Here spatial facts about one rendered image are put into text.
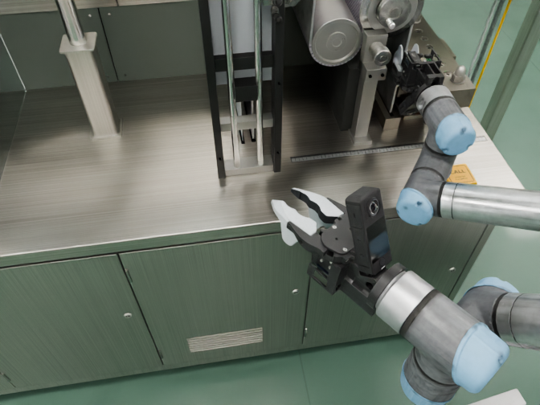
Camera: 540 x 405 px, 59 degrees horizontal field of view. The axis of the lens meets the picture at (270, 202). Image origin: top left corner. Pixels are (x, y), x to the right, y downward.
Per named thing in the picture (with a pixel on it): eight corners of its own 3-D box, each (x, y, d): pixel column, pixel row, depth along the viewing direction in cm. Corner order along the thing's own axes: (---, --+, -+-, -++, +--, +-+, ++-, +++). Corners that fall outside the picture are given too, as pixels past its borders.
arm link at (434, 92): (451, 121, 108) (415, 124, 107) (443, 108, 111) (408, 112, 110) (460, 93, 102) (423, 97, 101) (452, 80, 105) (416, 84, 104)
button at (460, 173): (447, 192, 119) (451, 186, 117) (437, 172, 123) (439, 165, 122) (475, 189, 120) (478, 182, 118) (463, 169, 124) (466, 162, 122)
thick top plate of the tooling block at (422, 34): (412, 112, 128) (417, 93, 124) (368, 34, 154) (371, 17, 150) (468, 107, 130) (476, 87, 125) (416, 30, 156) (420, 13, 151)
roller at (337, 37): (310, 67, 117) (313, 20, 108) (290, 15, 133) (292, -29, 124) (357, 63, 118) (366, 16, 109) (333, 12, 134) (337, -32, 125)
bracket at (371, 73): (353, 147, 130) (372, 44, 107) (347, 132, 134) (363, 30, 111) (371, 145, 130) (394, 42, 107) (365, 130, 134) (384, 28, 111)
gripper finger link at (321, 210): (287, 211, 78) (322, 249, 73) (292, 184, 74) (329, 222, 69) (302, 205, 79) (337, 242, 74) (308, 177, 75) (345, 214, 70)
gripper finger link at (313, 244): (280, 234, 68) (332, 267, 65) (281, 226, 67) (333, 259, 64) (299, 216, 71) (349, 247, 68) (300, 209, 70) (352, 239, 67)
